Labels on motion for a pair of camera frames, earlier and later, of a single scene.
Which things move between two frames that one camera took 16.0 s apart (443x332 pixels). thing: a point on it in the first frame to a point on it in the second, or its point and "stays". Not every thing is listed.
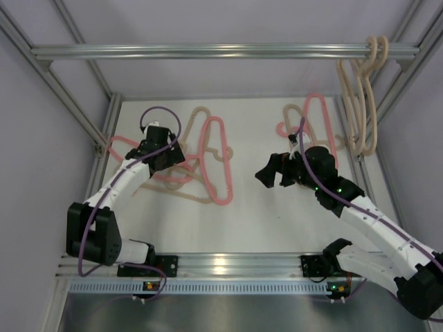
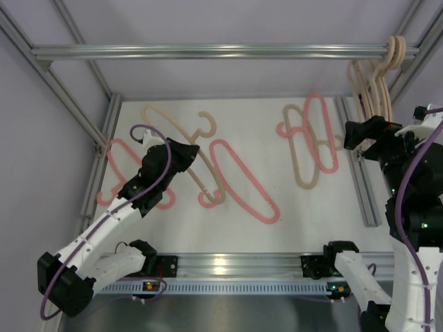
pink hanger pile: x=192 y=157 to x=201 y=196
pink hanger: x=188 y=161 to x=109 y=196
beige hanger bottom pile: x=176 y=189 to x=387 y=85
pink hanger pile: x=297 y=128 stays
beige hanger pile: x=295 y=107 stays
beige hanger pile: x=208 y=127 to x=201 y=134
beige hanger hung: x=356 y=102 to x=351 y=67
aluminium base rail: x=203 y=267 stays
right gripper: x=285 y=171 to x=374 y=135
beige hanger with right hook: x=365 y=128 to x=383 y=75
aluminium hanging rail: x=213 y=51 stays
